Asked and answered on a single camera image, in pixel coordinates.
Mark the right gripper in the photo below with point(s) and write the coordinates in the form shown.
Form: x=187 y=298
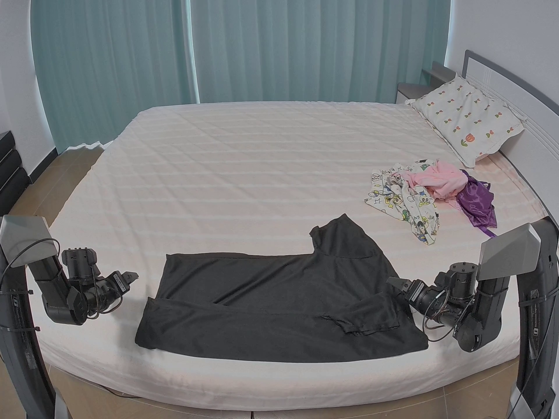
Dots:
x=419 y=297

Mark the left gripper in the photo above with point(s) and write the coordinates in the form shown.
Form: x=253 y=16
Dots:
x=117 y=283

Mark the black T-shirt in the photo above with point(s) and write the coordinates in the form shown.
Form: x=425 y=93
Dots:
x=270 y=286

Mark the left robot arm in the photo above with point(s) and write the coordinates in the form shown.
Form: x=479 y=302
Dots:
x=52 y=286

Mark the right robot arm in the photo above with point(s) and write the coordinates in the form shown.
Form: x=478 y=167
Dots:
x=489 y=308

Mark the bed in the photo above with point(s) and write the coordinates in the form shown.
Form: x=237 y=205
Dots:
x=262 y=168

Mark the white printed pyjama garment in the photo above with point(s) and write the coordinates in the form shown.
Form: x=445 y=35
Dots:
x=419 y=221

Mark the purple garment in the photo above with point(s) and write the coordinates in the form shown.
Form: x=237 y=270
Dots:
x=476 y=203

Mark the pink garment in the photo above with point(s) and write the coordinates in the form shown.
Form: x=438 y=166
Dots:
x=441 y=181

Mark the black chest of drawers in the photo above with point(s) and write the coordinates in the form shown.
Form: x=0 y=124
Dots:
x=11 y=168

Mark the white printed pillow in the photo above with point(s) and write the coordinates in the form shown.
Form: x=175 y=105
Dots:
x=471 y=116

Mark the grey white bedside table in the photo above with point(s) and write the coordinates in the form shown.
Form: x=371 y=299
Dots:
x=410 y=90

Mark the blue-green curtain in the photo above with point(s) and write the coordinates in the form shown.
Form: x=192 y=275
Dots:
x=314 y=37
x=118 y=59

